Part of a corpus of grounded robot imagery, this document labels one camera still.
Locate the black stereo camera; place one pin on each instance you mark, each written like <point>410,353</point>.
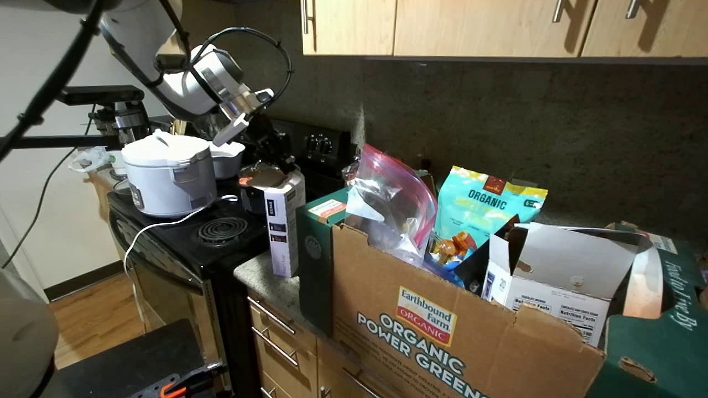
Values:
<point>103,93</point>

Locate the wooden drawer cabinet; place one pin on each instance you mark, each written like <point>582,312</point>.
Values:
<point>294,378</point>

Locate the green brown cardboard produce box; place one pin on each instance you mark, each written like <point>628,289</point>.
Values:
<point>383,317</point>

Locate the teal organic snack bag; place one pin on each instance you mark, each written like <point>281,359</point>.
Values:
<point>472,207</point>

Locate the white RXBAR snack box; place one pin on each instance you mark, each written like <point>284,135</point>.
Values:
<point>284,228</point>

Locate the black orange bar clamp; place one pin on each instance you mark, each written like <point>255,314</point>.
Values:
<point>173,389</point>

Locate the white ceramic pot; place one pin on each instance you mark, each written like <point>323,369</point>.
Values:
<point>228,161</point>

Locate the black camera stand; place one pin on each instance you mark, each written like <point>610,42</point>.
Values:
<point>123,122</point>

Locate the black horizontal rod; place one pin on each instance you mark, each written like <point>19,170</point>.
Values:
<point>57,140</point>

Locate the white rice cooker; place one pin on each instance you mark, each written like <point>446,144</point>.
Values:
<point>167,178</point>

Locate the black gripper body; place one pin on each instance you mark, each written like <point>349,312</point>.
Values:
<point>265,137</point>

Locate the wooden upper cabinet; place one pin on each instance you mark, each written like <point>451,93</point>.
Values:
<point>479,30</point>

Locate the white open carton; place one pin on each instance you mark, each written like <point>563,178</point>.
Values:
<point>566,272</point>

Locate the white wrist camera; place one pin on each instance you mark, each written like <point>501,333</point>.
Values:
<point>232,124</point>

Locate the black kitchen stove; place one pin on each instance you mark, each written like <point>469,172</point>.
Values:
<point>183,251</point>

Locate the clear zip bag pink seal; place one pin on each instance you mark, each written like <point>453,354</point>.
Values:
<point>389,207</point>

